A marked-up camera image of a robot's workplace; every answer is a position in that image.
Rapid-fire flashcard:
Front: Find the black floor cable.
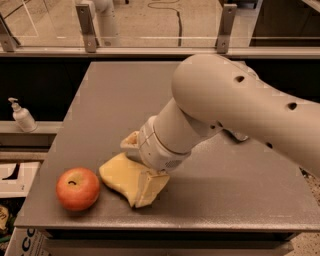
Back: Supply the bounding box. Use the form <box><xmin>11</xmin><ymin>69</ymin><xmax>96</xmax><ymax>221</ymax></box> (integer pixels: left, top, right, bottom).
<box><xmin>147</xmin><ymin>0</ymin><xmax>184</xmax><ymax>47</ymax></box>

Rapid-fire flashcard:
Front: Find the right metal rail bracket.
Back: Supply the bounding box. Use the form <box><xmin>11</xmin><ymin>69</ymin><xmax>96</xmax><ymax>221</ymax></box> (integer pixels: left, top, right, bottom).
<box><xmin>216</xmin><ymin>4</ymin><xmax>237</xmax><ymax>54</ymax></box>

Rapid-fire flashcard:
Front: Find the white cardboard box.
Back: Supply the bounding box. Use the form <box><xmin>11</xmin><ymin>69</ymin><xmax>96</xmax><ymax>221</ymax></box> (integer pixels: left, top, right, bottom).
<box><xmin>0</xmin><ymin>162</ymin><xmax>41</xmax><ymax>198</ymax></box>

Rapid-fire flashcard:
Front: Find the left metal rail bracket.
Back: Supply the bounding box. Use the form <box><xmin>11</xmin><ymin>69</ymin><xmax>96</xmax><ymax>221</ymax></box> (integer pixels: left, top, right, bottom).
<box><xmin>76</xmin><ymin>1</ymin><xmax>98</xmax><ymax>53</ymax></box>

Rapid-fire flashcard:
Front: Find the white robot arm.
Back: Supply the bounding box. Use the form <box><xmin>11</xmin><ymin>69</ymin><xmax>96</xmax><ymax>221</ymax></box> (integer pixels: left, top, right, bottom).
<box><xmin>120</xmin><ymin>54</ymin><xmax>320</xmax><ymax>176</ymax></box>

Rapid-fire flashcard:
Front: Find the yellow sponge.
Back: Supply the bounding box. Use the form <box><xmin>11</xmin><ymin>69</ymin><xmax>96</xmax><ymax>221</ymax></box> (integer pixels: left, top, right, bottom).
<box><xmin>99</xmin><ymin>153</ymin><xmax>149</xmax><ymax>207</ymax></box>

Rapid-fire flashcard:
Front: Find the metal rail bracket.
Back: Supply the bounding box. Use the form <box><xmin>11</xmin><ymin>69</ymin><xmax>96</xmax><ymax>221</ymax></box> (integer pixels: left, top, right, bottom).
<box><xmin>76</xmin><ymin>1</ymin><xmax>98</xmax><ymax>53</ymax></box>
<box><xmin>216</xmin><ymin>4</ymin><xmax>237</xmax><ymax>54</ymax></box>

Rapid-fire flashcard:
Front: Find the white printed box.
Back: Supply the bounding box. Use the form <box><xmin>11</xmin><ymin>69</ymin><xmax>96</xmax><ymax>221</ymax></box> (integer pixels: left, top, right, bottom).
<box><xmin>4</xmin><ymin>228</ymin><xmax>51</xmax><ymax>256</ymax></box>

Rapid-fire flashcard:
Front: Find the silver blue soda can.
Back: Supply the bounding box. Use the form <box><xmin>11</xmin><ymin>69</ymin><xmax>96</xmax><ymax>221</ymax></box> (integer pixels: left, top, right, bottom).
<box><xmin>229</xmin><ymin>130</ymin><xmax>248</xmax><ymax>142</ymax></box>

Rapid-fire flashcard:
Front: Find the red apple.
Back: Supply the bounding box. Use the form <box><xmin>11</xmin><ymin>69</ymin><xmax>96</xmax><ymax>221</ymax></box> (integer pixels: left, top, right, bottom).
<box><xmin>56</xmin><ymin>168</ymin><xmax>100</xmax><ymax>211</ymax></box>

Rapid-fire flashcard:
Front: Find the white pole base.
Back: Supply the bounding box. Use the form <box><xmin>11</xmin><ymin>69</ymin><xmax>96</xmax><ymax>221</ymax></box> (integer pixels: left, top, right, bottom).
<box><xmin>93</xmin><ymin>0</ymin><xmax>120</xmax><ymax>47</ymax></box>

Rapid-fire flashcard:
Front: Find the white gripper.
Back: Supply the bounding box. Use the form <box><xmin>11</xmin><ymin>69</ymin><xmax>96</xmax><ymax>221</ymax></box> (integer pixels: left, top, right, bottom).
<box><xmin>120</xmin><ymin>116</ymin><xmax>191</xmax><ymax>208</ymax></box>

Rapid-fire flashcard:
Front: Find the far left metal bracket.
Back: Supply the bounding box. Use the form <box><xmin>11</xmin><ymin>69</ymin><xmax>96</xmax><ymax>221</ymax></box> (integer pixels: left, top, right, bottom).
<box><xmin>0</xmin><ymin>13</ymin><xmax>20</xmax><ymax>52</ymax></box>

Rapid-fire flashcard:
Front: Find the white pump dispenser bottle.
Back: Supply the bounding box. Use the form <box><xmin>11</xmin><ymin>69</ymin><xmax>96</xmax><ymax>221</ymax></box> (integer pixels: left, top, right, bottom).
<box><xmin>8</xmin><ymin>97</ymin><xmax>37</xmax><ymax>132</ymax></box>

